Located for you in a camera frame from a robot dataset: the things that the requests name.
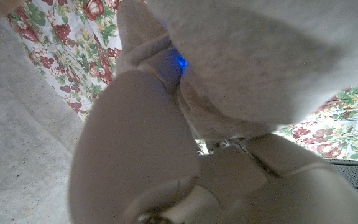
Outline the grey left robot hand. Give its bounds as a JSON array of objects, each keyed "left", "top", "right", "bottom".
[{"left": 68, "top": 46, "right": 358, "bottom": 224}]

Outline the grey shirt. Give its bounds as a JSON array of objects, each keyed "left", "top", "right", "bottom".
[{"left": 115, "top": 0, "right": 358, "bottom": 141}]

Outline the floral fruit print backdrop cloth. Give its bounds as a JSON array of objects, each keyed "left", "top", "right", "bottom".
[{"left": 6, "top": 0, "right": 358, "bottom": 162}]

